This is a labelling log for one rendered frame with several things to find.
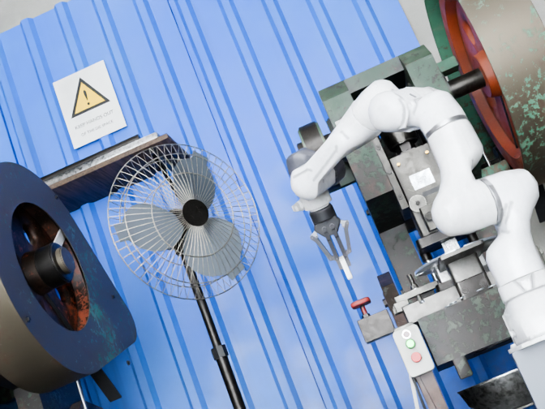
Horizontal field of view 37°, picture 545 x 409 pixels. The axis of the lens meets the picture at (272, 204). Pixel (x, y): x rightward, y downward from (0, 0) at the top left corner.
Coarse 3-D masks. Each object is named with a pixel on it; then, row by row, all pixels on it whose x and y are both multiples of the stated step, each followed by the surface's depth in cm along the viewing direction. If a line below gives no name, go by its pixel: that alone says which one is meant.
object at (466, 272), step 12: (480, 240) 236; (456, 252) 237; (468, 252) 243; (480, 252) 252; (444, 264) 247; (456, 264) 248; (468, 264) 247; (480, 264) 247; (456, 276) 247; (468, 276) 247; (480, 276) 246; (456, 288) 248; (468, 288) 246; (480, 288) 245
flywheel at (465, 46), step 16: (448, 0) 283; (448, 16) 293; (464, 16) 281; (448, 32) 301; (464, 32) 292; (464, 48) 303; (480, 48) 278; (464, 64) 306; (480, 64) 271; (496, 80) 270; (480, 96) 306; (496, 96) 276; (480, 112) 306; (496, 112) 296; (496, 128) 300; (512, 128) 282; (496, 144) 302; (512, 144) 290; (512, 160) 286
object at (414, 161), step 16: (400, 160) 268; (416, 160) 267; (432, 160) 266; (400, 176) 267; (416, 176) 266; (432, 176) 265; (416, 192) 265; (432, 192) 264; (416, 208) 263; (416, 224) 264; (432, 224) 259
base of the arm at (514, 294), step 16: (544, 272) 179; (512, 288) 178; (528, 288) 176; (544, 288) 175; (512, 304) 177; (528, 304) 173; (544, 304) 170; (512, 320) 177; (528, 320) 170; (544, 320) 168; (512, 336) 179; (528, 336) 169; (544, 336) 166; (512, 352) 179
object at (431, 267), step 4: (492, 236) 243; (496, 236) 245; (476, 240) 240; (484, 240) 241; (488, 240) 244; (492, 240) 247; (468, 244) 240; (484, 244) 248; (488, 244) 251; (484, 248) 256; (448, 252) 240; (432, 260) 243; (436, 260) 243; (428, 264) 244; (432, 264) 246; (436, 264) 249; (420, 268) 248; (424, 268) 247; (428, 268) 251; (432, 268) 254; (436, 268) 257; (416, 272) 251; (420, 272) 252; (424, 272) 255; (428, 272) 259; (432, 272) 262; (436, 272) 266
